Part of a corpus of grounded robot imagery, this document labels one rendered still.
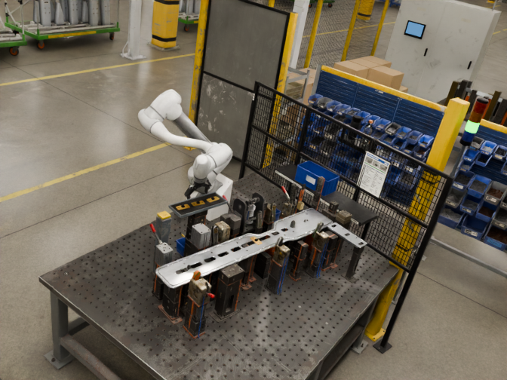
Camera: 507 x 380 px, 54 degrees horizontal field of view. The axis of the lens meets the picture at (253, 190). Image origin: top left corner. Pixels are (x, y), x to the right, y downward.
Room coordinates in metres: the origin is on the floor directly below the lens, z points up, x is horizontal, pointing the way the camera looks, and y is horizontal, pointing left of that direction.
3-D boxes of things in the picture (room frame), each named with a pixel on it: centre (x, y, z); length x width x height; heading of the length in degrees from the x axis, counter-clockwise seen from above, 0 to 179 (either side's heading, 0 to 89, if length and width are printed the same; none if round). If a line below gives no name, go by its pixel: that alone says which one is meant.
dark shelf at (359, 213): (3.42, -0.54, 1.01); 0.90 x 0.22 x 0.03; 47
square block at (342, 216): (3.08, -0.67, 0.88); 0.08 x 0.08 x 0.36; 47
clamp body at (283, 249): (2.55, -0.25, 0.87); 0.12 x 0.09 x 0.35; 47
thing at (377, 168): (3.31, -0.84, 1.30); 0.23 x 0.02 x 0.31; 47
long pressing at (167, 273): (2.61, -0.07, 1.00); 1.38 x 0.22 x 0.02; 137
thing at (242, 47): (5.58, 0.41, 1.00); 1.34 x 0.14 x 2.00; 59
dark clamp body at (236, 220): (2.74, 0.09, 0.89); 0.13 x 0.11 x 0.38; 47
